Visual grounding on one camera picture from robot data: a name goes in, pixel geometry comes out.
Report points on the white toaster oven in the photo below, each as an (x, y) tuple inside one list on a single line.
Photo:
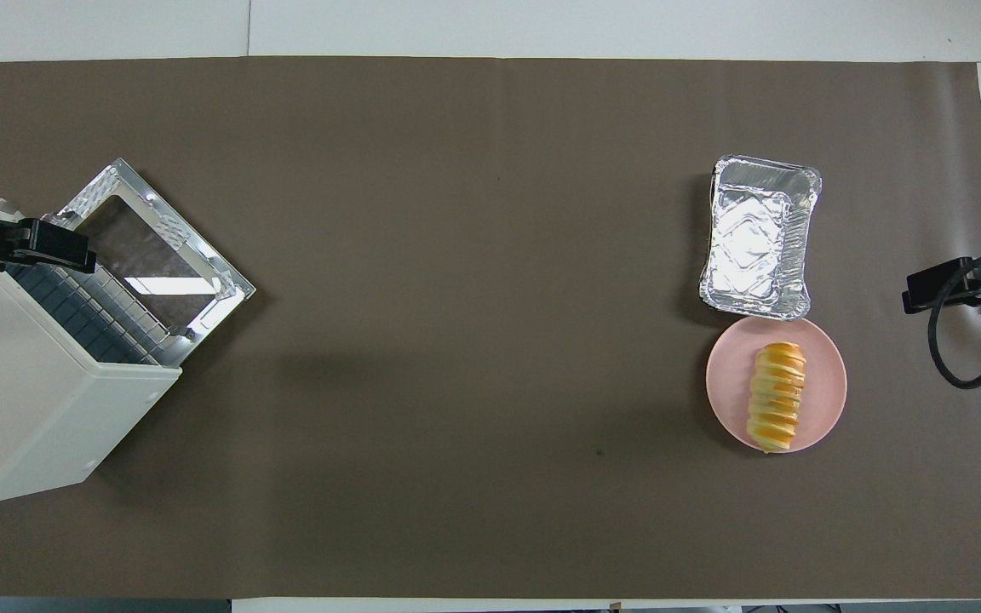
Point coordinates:
[(14, 383)]

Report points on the glass oven door metal frame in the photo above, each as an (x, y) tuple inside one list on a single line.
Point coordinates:
[(150, 247)]

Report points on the sliced yellow bread loaf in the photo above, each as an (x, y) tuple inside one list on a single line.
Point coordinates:
[(776, 396)]

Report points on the aluminium foil tray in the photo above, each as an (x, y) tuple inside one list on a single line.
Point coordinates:
[(754, 247)]

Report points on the brown table mat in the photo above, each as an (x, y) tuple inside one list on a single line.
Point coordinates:
[(490, 340)]

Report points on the cream oven knob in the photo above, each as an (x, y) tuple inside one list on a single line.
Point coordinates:
[(7, 209)]

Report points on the pink round plate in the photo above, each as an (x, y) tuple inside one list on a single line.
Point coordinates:
[(725, 383)]

